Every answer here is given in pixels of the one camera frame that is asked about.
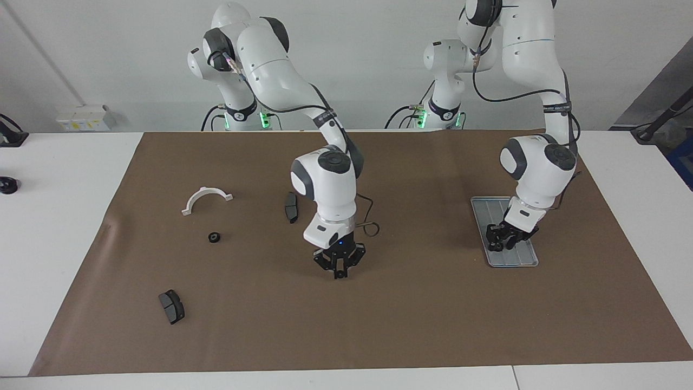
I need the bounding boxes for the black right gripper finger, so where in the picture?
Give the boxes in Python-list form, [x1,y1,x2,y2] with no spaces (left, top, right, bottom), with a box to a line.
[313,249,340,279]
[339,244,367,279]

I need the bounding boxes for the silver metal tray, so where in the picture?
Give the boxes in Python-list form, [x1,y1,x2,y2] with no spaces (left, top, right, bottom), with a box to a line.
[470,196,540,268]

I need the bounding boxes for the brown table mat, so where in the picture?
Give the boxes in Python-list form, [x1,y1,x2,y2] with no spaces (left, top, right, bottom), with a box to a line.
[28,130,693,377]

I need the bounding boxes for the blue crate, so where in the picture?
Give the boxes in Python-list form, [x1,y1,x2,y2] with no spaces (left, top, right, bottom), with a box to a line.
[666,135,693,191]

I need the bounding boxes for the black stand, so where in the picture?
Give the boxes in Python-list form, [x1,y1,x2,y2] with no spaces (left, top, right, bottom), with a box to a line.
[631,87,693,144]

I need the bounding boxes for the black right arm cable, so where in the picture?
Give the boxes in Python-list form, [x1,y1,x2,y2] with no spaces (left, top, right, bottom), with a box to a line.
[222,51,381,238]

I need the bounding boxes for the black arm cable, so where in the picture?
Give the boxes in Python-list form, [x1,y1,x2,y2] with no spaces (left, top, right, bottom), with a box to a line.
[471,32,583,212]
[222,51,381,238]

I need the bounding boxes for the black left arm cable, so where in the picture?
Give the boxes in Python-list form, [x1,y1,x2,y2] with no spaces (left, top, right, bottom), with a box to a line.
[471,32,583,212]

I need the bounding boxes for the white semicircular bracket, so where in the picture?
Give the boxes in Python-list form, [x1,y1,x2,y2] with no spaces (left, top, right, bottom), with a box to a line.
[181,186,234,217]

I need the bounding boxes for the black base cable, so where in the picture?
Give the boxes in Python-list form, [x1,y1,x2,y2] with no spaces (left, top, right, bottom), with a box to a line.
[385,106,420,129]
[200,105,225,132]

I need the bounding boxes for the white wall socket box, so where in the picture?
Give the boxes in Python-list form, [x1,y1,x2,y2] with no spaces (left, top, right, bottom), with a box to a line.
[56,105,115,132]

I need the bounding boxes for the black clamp mount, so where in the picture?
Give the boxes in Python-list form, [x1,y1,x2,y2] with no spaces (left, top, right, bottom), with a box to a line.
[0,113,29,148]

